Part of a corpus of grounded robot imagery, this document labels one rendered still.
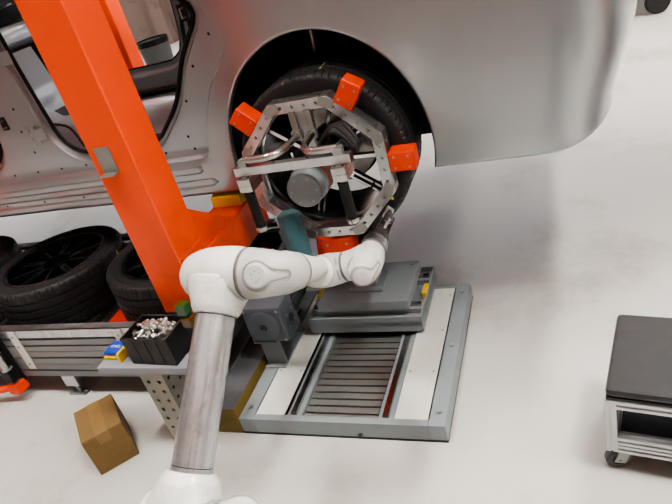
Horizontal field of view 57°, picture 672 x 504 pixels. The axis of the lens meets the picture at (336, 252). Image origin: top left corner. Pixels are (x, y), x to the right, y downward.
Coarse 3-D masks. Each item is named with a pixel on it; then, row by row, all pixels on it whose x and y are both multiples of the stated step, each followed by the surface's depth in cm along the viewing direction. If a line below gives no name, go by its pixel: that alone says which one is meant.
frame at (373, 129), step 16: (304, 96) 211; (320, 96) 204; (272, 112) 212; (336, 112) 206; (352, 112) 205; (256, 128) 218; (368, 128) 210; (384, 128) 209; (256, 144) 221; (384, 144) 208; (384, 160) 211; (384, 176) 214; (256, 192) 233; (272, 192) 238; (384, 192) 217; (272, 208) 237; (288, 208) 238; (368, 208) 228; (304, 224) 236; (320, 224) 238; (336, 224) 236; (352, 224) 230; (368, 224) 227
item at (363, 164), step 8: (312, 112) 237; (320, 112) 236; (320, 120) 238; (336, 120) 236; (320, 128) 239; (336, 136) 234; (368, 144) 238; (360, 160) 242; (368, 160) 241; (360, 168) 244; (368, 168) 243
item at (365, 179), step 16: (272, 128) 229; (352, 128) 219; (272, 144) 240; (272, 160) 237; (272, 176) 239; (288, 176) 249; (352, 176) 230; (368, 176) 229; (336, 192) 257; (352, 192) 256; (368, 192) 248; (304, 208) 243; (320, 208) 242; (336, 208) 246
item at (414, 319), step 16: (432, 272) 271; (416, 288) 267; (432, 288) 269; (416, 304) 252; (320, 320) 263; (336, 320) 260; (352, 320) 258; (368, 320) 255; (384, 320) 253; (400, 320) 250; (416, 320) 248
